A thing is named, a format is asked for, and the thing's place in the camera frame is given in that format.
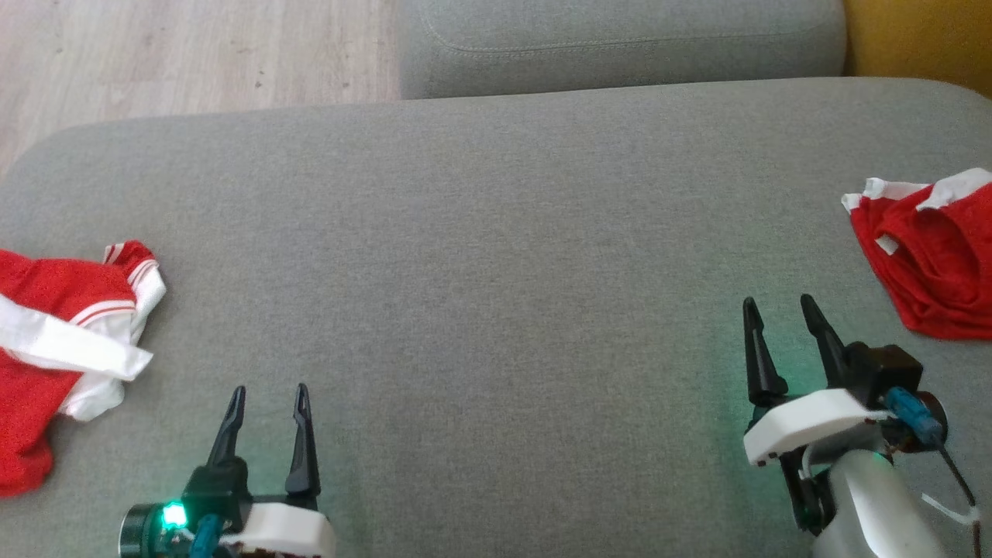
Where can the large grey sofa seat cushion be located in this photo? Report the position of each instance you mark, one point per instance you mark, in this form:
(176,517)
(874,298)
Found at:
(496,271)

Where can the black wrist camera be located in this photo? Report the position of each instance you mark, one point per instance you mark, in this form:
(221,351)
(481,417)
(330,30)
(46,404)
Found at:
(883,368)
(213,488)

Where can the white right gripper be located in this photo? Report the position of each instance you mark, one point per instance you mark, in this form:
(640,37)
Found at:
(806,422)

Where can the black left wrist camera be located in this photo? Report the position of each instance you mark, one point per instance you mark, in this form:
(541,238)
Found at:
(213,488)

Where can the yellow sofa back cushion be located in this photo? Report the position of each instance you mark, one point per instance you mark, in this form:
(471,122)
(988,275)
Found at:
(922,39)

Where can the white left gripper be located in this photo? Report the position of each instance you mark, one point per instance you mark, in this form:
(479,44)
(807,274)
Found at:
(287,535)

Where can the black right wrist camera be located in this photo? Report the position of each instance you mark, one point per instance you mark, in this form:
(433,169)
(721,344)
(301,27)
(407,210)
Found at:
(883,368)

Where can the red shorts with white trim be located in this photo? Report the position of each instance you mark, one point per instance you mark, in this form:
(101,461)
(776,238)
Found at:
(938,263)

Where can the small grey sofa seat cushion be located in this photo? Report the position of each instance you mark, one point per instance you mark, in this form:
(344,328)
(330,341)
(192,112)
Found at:
(620,46)

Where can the red bulls basketball jersey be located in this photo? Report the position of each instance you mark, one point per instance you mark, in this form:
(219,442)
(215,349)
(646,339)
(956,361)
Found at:
(46,310)

